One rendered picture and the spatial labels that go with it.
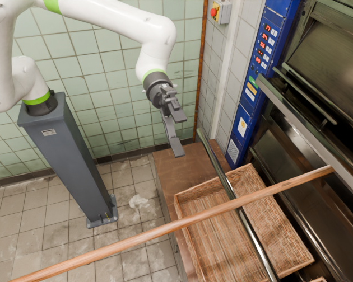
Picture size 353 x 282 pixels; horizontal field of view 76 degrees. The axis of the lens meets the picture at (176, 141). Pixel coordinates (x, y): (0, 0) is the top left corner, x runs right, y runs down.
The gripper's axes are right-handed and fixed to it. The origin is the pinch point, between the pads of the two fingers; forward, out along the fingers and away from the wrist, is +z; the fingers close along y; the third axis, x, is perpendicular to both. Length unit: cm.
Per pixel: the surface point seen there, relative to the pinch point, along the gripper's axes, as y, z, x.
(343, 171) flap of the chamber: 6.6, 19.0, -40.4
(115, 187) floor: 148, -85, 36
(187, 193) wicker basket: 77, -22, -13
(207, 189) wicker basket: 79, -22, -26
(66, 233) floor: 148, -53, 80
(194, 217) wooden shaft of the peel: 27.6, 11.4, -1.9
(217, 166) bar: 30.7, -7.2, -18.8
